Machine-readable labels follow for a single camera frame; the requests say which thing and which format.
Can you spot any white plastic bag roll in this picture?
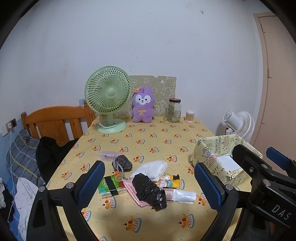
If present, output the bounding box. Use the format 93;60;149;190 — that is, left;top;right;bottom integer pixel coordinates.
164;188;197;204

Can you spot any yellow cartoon tissue pack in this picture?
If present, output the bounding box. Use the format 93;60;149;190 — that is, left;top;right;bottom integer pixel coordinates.
155;174;181;188

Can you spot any green tissue pack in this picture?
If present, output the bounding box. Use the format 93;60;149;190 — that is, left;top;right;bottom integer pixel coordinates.
98;175;127;198

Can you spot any clear plastic zip bag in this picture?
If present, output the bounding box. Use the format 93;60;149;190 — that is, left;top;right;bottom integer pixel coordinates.
97;151;122;162

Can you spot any white towel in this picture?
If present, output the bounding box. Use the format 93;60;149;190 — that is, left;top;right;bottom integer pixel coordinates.
130;160;168;182

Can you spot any pink wipes pack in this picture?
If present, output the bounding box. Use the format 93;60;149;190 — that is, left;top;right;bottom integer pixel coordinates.
123;180;149;207

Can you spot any black plastic bag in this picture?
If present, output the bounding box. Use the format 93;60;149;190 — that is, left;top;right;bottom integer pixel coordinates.
132;173;167;211

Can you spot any grey drawstring pouch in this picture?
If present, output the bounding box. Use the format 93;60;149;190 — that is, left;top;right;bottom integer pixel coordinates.
112;155;133;180

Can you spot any white crumpled cloth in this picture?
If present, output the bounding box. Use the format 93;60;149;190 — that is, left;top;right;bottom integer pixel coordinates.
15;177;38;240

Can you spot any patterned paper storage box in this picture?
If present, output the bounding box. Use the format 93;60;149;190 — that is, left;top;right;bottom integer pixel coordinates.
190;135;263;187

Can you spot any black garment on chair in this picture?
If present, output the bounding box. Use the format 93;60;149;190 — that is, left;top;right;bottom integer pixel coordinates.
36;137;78;183

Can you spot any white standing fan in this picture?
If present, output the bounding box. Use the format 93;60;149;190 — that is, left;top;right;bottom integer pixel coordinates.
216;111;255;142

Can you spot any blue plaid pillow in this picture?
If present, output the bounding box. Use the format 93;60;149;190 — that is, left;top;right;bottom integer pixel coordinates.
6;129;45;187

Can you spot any yellow patterned tablecloth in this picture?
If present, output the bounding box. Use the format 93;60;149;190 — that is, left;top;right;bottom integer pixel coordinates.
45;115;253;241

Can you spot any cotton swab container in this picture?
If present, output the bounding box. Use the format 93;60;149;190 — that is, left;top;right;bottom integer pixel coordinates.
185;110;195;123

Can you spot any wooden bed headboard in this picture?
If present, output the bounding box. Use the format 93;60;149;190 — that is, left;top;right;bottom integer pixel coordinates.
21;101;96;146

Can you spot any glass jar with lid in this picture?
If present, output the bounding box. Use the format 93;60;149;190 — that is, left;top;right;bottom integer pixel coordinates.
165;98;182;123

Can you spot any beige door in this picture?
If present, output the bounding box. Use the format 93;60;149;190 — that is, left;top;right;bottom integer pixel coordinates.
251;13;295;160

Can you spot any patterned cardboard backboard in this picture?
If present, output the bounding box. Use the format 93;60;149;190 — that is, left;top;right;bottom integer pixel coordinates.
122;75;177;117

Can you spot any purple plush bunny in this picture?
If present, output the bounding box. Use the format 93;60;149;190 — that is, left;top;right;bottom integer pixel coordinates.
132;87;155;123

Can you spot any green desk fan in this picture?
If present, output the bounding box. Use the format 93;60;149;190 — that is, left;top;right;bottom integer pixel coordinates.
84;66;131;134

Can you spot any wall power outlet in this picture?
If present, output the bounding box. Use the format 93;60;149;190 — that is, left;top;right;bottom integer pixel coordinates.
6;118;17;132

